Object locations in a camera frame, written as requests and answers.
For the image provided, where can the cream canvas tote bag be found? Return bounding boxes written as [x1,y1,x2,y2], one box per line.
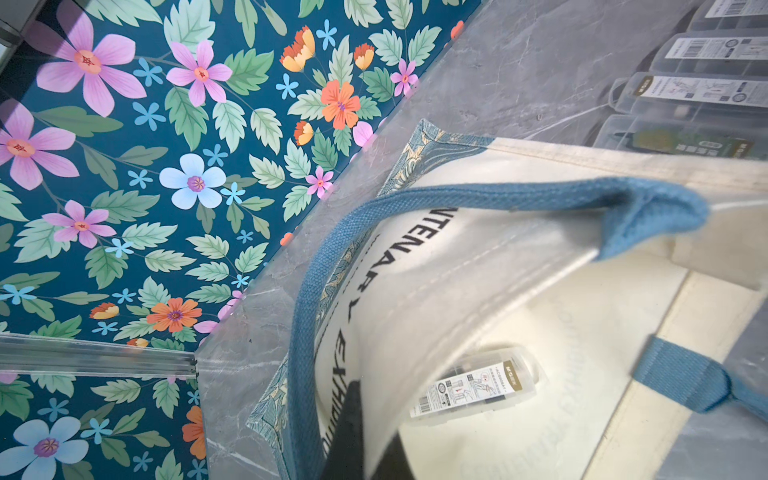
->
[247,121,767,479]

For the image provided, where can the clear compass set case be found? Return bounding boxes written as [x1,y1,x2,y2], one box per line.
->
[593,115,767,161]

